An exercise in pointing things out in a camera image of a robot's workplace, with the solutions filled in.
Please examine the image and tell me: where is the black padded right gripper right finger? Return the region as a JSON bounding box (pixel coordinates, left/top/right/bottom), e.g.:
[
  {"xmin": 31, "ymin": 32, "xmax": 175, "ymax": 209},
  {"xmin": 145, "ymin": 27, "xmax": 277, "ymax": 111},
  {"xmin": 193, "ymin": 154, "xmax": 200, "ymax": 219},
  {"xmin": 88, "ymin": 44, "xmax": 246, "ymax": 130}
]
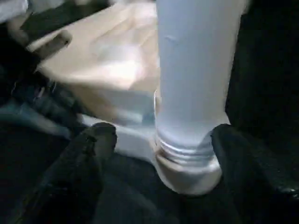
[{"xmin": 211, "ymin": 124, "xmax": 299, "ymax": 224}]

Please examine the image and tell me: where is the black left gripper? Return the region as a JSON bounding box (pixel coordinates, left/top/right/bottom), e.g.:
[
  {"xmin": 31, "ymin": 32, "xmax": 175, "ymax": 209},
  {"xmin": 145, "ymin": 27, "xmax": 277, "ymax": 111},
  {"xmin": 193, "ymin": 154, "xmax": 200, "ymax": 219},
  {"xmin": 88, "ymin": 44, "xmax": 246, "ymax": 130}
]
[{"xmin": 9, "ymin": 77, "xmax": 89, "ymax": 129}]

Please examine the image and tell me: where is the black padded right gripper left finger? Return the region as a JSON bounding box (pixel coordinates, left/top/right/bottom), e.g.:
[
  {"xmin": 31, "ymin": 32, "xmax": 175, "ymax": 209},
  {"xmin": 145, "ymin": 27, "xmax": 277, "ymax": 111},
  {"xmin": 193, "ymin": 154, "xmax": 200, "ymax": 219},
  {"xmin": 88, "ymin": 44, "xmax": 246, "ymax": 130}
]
[{"xmin": 5, "ymin": 122, "xmax": 118, "ymax": 224}]

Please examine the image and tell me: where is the white plastic table top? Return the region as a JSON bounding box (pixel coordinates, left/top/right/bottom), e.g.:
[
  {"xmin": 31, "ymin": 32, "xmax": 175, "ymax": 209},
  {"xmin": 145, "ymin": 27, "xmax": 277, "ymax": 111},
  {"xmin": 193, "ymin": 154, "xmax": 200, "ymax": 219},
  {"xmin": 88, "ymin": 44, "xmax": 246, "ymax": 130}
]
[{"xmin": 27, "ymin": 0, "xmax": 230, "ymax": 196}]

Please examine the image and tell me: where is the white plastic table leg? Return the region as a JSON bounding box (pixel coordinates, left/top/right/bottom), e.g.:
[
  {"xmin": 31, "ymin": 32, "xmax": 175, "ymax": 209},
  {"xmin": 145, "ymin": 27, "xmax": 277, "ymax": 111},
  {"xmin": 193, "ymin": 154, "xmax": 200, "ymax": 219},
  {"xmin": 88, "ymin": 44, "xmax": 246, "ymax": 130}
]
[{"xmin": 153, "ymin": 0, "xmax": 249, "ymax": 163}]

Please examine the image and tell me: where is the black work mat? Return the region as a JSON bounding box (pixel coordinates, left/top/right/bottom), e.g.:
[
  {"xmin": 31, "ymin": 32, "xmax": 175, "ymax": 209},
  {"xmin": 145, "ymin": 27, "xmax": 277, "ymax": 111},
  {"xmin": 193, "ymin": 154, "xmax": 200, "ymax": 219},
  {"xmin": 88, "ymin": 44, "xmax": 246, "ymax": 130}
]
[{"xmin": 0, "ymin": 0, "xmax": 299, "ymax": 224}]

